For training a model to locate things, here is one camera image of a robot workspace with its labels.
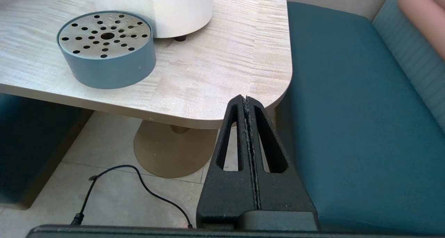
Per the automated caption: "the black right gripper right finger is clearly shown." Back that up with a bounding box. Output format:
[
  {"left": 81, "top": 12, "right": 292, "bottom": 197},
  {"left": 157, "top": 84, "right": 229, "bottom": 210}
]
[{"left": 246, "top": 96, "right": 317, "bottom": 214}]

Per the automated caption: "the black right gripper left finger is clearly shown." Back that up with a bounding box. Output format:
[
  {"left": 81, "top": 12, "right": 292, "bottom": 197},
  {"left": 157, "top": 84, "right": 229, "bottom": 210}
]
[{"left": 196, "top": 95, "right": 260, "bottom": 229}]

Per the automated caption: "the teal upholstered bench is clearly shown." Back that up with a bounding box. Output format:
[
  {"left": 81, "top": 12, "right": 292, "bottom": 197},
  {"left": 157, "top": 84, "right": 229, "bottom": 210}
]
[
  {"left": 275, "top": 0, "right": 445, "bottom": 235},
  {"left": 0, "top": 93, "right": 94, "bottom": 211}
]

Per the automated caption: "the round grey drip tray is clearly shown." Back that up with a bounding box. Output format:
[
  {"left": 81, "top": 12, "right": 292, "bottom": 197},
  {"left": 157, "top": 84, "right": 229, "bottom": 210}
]
[{"left": 57, "top": 10, "right": 156, "bottom": 89}]

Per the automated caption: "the large white tea dispenser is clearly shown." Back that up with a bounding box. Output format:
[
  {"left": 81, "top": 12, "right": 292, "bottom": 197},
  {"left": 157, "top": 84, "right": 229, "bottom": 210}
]
[{"left": 90, "top": 0, "right": 215, "bottom": 42}]

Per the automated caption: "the pink bolster cushion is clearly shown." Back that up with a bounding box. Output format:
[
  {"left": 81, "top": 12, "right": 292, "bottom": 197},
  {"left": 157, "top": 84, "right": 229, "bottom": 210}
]
[{"left": 397, "top": 0, "right": 445, "bottom": 60}]

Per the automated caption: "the beige table pedestal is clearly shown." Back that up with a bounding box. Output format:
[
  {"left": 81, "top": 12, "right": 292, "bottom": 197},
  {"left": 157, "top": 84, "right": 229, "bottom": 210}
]
[{"left": 133, "top": 120, "right": 220, "bottom": 179}]

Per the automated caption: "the black floor cable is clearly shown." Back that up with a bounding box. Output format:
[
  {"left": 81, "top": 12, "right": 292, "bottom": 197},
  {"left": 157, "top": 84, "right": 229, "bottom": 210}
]
[{"left": 71, "top": 165, "right": 194, "bottom": 229}]

